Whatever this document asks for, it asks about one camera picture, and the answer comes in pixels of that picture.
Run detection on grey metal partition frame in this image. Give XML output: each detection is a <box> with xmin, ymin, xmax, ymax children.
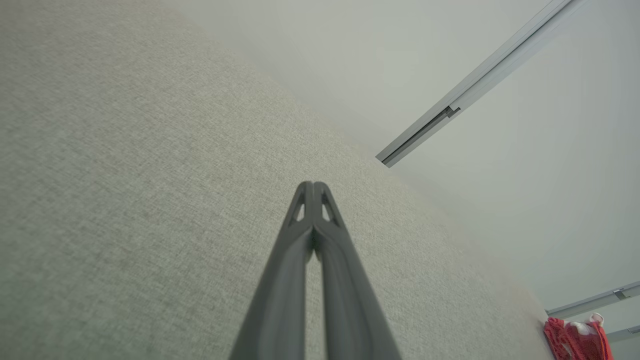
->
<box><xmin>375</xmin><ymin>0</ymin><xmax>591</xmax><ymax>168</ymax></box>

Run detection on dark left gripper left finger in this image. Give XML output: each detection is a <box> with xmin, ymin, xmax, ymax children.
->
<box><xmin>229</xmin><ymin>181</ymin><xmax>315</xmax><ymax>360</ymax></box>

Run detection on red shirt with striped collar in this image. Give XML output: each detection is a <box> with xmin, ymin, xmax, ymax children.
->
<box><xmin>544</xmin><ymin>313</ymin><xmax>615</xmax><ymax>360</ymax></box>

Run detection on grey metal wall rail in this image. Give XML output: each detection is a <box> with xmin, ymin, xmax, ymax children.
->
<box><xmin>606</xmin><ymin>325</ymin><xmax>640</xmax><ymax>344</ymax></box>
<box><xmin>546</xmin><ymin>281</ymin><xmax>640</xmax><ymax>320</ymax></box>

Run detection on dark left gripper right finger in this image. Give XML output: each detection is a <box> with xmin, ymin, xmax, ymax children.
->
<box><xmin>312</xmin><ymin>181</ymin><xmax>403</xmax><ymax>360</ymax></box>

